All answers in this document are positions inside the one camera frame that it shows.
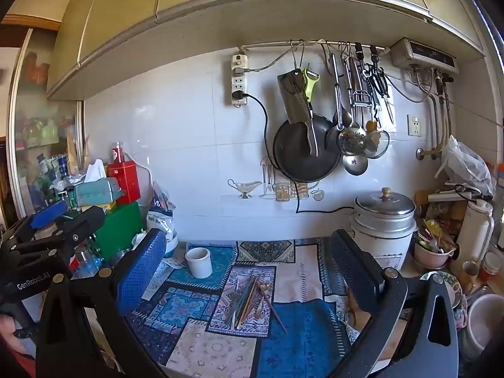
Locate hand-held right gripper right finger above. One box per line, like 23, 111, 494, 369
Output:
329, 228, 461, 378

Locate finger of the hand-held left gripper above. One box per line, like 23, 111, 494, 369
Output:
4, 200, 68, 245
12, 205, 106, 269

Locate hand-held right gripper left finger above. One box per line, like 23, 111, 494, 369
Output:
35, 228, 167, 378

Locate white cup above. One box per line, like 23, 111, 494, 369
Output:
185, 247, 213, 279

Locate mauve chopstick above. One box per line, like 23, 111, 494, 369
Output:
258, 282, 288, 334

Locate gold spoon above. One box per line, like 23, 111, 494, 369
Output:
255, 279, 272, 319

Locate white chopstick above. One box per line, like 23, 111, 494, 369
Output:
230, 279, 239, 328

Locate green chopstick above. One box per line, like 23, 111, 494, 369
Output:
225, 277, 255, 324

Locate yellow chopstick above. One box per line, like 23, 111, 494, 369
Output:
236, 278, 258, 329

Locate person's left forearm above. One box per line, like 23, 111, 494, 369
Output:
0, 315, 36, 378

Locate green box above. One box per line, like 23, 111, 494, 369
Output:
94, 202, 146, 250

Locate teal tissue box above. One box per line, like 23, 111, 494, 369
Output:
74, 177, 123, 207

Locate small white container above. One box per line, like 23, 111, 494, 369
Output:
163, 232, 179, 258

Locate white printed bag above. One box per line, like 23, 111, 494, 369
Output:
146, 183, 178, 245

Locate white rice cooker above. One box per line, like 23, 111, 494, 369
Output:
348, 187, 418, 270

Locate red tin box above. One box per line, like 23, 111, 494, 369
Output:
107, 161, 141, 204

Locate patterned table mat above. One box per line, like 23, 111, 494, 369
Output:
125, 238, 379, 378

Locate pink bowl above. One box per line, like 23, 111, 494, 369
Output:
413, 240, 451, 270

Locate glass door cabinet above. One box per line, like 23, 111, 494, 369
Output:
8, 27, 85, 221

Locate beige mug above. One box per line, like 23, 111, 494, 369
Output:
461, 261, 479, 288

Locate white extension power strip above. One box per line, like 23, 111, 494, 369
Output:
428, 189, 485, 202

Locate white thermos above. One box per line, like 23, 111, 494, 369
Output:
451, 199, 495, 276

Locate black wok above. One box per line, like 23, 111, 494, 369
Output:
273, 113, 342, 183

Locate metal slotted ladle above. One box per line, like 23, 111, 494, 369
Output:
330, 53, 368, 157

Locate glass pot lid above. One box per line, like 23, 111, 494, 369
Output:
365, 120, 391, 161

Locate red lidded jar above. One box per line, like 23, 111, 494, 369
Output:
479, 252, 502, 282

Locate white bucket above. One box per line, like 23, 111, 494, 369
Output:
465, 293, 504, 355

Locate clear plastic bag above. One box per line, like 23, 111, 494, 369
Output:
435, 136, 497, 198

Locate water pipes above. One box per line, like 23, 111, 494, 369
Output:
416, 71, 453, 162

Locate metal cleaver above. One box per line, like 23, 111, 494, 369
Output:
277, 69, 320, 158

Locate green peeler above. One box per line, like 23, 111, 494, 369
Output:
302, 69, 319, 111

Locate black scissors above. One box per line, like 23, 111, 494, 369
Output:
364, 63, 394, 124

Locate white water heater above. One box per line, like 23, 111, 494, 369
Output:
390, 37, 459, 75

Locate yellow overhead cabinet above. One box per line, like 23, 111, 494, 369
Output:
45, 0, 485, 101

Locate black power cord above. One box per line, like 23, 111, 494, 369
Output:
243, 92, 355, 214

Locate white wall power strip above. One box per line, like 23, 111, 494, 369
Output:
230, 53, 249, 107

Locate metal hanging rail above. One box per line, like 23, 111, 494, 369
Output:
240, 39, 390, 54

